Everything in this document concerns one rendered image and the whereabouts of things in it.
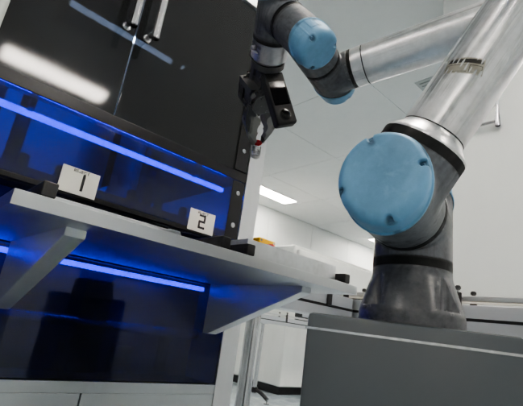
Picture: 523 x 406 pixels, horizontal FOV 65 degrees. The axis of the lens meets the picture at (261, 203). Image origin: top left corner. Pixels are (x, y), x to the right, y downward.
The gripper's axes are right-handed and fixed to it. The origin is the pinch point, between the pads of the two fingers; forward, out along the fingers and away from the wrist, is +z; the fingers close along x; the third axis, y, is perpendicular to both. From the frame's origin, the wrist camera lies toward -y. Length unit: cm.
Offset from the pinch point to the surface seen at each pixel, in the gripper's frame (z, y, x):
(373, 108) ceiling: 151, 179, -235
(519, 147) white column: 49, 13, -158
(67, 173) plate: 6.8, 9.1, 42.5
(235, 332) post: 50, -22, 11
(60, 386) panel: 32, -26, 54
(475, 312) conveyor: 54, -44, -69
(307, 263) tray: 8.1, -30.6, 2.3
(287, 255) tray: 4.7, -29.3, 7.2
